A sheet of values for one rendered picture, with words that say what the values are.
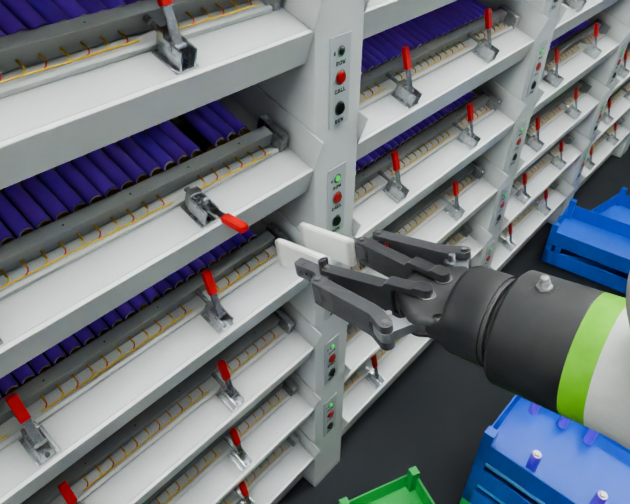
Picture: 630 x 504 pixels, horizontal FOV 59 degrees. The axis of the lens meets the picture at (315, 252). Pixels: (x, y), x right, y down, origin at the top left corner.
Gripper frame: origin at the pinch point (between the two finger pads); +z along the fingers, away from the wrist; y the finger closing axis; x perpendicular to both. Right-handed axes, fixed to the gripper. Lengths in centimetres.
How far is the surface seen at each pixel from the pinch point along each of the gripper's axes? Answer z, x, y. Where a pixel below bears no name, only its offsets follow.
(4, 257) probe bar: 21.8, 4.3, -21.2
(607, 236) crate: 14, -85, 151
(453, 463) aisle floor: 12, -93, 45
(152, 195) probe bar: 22.0, 3.1, -4.1
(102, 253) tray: 20.2, 0.4, -12.7
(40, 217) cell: 24.5, 5.4, -15.8
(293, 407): 30, -56, 14
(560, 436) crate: -12, -65, 44
